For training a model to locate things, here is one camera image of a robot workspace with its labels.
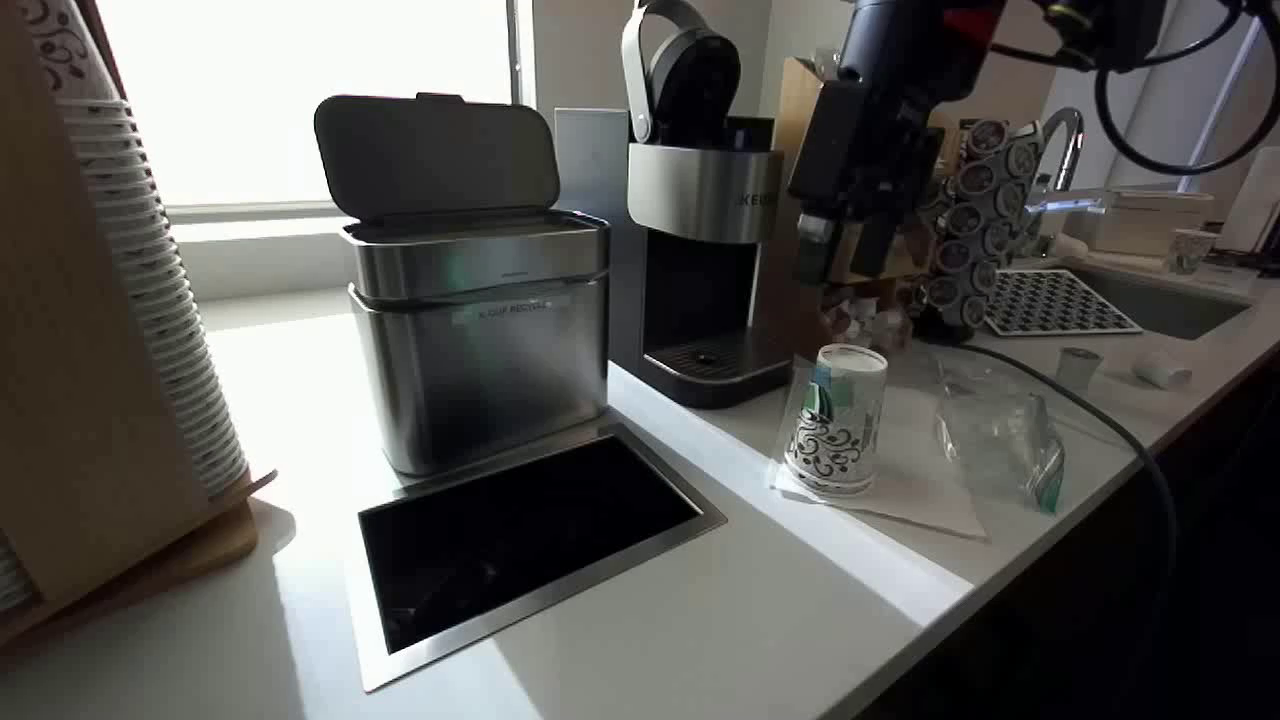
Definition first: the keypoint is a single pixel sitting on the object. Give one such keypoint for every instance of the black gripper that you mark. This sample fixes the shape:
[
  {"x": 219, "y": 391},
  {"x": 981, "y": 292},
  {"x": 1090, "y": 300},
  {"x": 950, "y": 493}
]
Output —
[{"x": 867, "y": 147}]

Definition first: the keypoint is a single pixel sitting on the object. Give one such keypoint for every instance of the printed white paper cup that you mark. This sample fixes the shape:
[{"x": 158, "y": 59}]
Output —
[{"x": 835, "y": 426}]

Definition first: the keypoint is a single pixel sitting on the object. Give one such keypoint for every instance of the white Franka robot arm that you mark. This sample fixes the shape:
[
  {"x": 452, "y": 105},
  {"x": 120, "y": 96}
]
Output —
[{"x": 914, "y": 33}]

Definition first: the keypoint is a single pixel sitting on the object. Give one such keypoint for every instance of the tall stack of paper cups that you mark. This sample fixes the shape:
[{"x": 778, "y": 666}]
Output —
[{"x": 147, "y": 292}]

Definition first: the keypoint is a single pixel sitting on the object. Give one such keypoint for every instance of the black silver coffee machine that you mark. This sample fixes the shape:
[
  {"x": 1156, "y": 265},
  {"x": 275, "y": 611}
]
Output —
[{"x": 693, "y": 202}]

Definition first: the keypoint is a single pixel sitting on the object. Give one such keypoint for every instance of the chrome faucet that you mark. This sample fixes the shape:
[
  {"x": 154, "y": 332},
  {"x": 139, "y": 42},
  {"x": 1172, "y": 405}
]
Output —
[{"x": 1061, "y": 130}]

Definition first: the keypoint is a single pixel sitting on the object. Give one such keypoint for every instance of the small white plastic cup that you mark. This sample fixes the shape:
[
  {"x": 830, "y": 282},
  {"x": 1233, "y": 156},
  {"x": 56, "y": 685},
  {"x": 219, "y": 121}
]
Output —
[{"x": 1078, "y": 369}]

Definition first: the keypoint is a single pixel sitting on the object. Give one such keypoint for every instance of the translucent plastic container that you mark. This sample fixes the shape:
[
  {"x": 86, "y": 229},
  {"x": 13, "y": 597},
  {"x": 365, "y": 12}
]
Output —
[{"x": 587, "y": 163}]

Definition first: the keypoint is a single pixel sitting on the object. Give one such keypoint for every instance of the steel sink basin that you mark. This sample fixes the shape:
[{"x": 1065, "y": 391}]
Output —
[{"x": 1172, "y": 306}]

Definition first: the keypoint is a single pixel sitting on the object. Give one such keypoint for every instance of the small white roll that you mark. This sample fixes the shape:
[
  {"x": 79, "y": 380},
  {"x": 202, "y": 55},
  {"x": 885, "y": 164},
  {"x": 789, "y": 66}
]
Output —
[{"x": 1163, "y": 374}]

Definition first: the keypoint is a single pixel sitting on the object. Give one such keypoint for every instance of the stainless steel lidded bin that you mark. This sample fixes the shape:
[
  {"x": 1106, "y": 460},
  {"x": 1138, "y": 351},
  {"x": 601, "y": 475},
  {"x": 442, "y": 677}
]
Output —
[{"x": 467, "y": 346}]

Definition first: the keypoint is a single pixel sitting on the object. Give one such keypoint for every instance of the white slanted container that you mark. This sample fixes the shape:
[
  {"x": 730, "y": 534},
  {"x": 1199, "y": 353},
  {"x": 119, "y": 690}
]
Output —
[{"x": 1258, "y": 202}]

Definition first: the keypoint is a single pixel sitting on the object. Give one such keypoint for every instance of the steel framed counter waste opening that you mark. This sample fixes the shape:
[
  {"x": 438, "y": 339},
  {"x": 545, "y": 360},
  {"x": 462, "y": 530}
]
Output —
[{"x": 535, "y": 534}]

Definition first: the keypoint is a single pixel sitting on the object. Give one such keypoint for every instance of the bright window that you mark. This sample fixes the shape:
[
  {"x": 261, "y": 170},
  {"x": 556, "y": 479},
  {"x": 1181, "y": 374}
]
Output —
[{"x": 307, "y": 92}]

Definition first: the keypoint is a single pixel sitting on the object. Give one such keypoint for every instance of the wooden cup holder stand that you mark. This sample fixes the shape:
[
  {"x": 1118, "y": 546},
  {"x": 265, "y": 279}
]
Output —
[{"x": 66, "y": 402}]

